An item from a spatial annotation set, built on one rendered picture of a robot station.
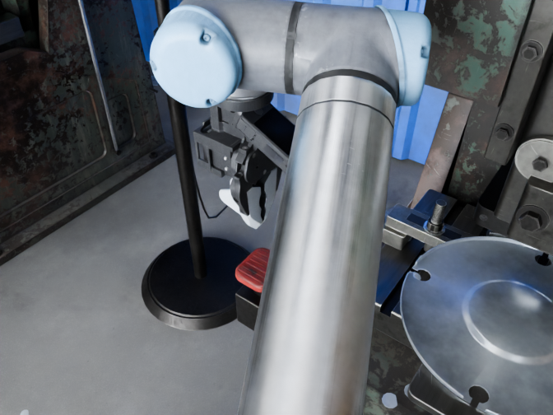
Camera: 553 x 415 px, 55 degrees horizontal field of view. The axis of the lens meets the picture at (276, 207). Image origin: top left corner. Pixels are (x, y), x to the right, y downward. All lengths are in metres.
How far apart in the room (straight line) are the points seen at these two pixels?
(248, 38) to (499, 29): 0.24
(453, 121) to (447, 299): 0.42
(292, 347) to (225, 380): 1.25
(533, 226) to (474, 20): 0.24
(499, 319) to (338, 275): 0.44
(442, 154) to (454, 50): 0.52
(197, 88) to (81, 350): 1.33
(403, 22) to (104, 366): 1.38
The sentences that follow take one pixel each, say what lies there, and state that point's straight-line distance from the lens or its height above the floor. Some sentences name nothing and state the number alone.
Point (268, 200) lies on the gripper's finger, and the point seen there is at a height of 0.88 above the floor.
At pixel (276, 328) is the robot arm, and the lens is 0.32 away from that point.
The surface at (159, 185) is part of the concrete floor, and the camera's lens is 2.16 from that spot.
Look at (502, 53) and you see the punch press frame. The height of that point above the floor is 1.12.
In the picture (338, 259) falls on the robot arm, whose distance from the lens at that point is 0.33.
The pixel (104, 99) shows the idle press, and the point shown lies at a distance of 2.03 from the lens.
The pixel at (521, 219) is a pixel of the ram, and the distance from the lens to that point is 0.65.
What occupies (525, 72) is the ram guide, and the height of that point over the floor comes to 1.10.
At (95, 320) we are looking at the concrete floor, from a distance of 1.75.
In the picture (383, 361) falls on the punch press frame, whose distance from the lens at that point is 0.84.
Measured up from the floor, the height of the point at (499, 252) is 0.78.
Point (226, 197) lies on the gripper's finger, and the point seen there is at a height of 0.89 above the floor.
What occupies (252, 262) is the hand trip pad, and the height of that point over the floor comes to 0.76.
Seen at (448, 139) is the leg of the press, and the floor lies 0.76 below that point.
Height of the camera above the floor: 1.34
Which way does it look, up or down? 42 degrees down
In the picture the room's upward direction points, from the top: straight up
